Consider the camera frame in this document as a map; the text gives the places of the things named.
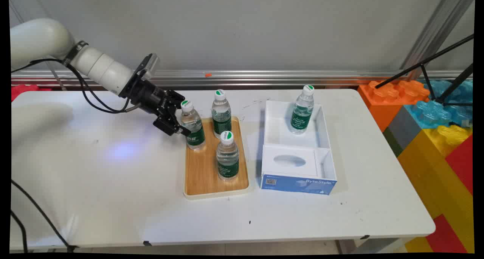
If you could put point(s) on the red object behind table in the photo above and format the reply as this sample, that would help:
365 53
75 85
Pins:
24 89

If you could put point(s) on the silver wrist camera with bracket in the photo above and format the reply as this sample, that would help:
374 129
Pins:
146 67

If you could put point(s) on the white box blue side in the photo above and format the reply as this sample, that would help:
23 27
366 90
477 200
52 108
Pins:
295 185

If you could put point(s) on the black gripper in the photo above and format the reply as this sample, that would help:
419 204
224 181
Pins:
145 94

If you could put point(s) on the water bottle green label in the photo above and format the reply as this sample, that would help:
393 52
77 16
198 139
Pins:
221 119
227 160
196 138
301 117

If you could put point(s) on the aluminium diagonal post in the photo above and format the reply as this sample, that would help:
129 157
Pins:
435 32

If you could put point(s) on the aluminium wall rail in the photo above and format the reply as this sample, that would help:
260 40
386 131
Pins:
264 77

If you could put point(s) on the wooden tray cream rim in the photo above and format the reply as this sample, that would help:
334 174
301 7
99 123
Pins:
200 176

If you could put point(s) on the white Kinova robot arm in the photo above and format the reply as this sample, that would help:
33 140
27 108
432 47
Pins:
41 37

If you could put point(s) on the large yellow foam brick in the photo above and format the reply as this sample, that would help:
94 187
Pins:
427 172

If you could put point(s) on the orange foam brick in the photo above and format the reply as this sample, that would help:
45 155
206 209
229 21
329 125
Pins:
382 100

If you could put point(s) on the red foam brick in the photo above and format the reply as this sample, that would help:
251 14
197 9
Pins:
448 236
463 164

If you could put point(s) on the black tripod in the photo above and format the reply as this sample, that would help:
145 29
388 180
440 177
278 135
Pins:
423 64

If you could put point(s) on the grey foam brick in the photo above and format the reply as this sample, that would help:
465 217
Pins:
404 128

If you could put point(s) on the blue foam brick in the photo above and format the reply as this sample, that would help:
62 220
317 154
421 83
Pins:
435 111

